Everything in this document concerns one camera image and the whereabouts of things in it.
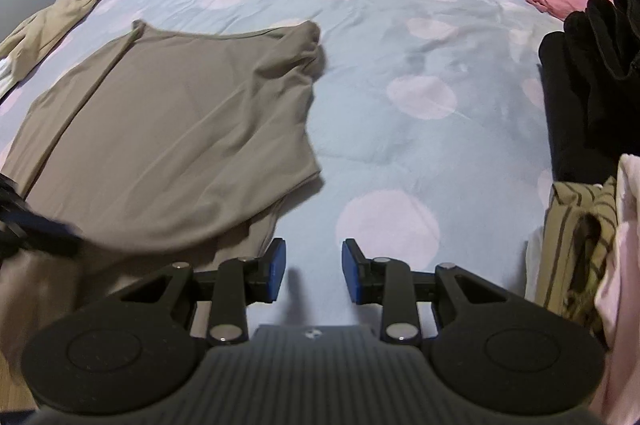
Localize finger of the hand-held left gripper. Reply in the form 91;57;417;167
0;176;84;259

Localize blue dotted bed blanket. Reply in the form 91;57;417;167
0;0;621;341

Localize taupe shirt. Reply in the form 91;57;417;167
0;19;328;356

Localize olive striped garment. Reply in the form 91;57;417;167
532;177;621;341

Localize pale pink garment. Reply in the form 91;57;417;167
592;154;640;425

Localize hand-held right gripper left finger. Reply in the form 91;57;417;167
120;238;287;347

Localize beige pants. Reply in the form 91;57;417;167
0;0;131;98

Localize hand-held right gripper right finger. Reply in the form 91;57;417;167
341;238;507;347

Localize black garment pile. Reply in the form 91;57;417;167
537;0;640;186

